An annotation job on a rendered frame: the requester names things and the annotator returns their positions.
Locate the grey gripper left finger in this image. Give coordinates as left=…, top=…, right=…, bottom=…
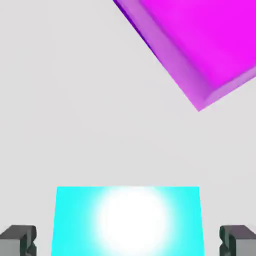
left=0, top=225, right=38, bottom=256

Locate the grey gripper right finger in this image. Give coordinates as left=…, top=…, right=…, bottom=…
left=219, top=225, right=256, bottom=256

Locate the small cyan cube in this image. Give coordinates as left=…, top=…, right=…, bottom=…
left=50, top=186, right=206, bottom=256

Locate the large magenta box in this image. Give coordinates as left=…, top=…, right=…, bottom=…
left=112, top=0, right=256, bottom=112

